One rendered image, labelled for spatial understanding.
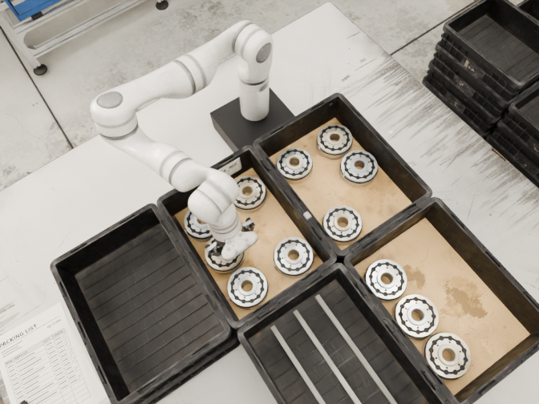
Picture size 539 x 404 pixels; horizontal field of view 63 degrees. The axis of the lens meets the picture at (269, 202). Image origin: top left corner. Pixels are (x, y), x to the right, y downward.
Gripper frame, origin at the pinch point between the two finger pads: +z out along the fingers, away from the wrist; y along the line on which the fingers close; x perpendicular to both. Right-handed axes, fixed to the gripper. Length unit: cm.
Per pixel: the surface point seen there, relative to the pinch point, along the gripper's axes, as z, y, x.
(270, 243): 2.3, -8.5, 4.4
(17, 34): 59, 27, -187
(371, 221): 2.3, -34.2, 15.3
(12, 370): 15, 68, -11
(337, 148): -0.6, -39.6, -6.9
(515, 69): 37, -136, -9
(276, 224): 2.3, -12.8, 0.9
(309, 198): 2.4, -24.8, -0.2
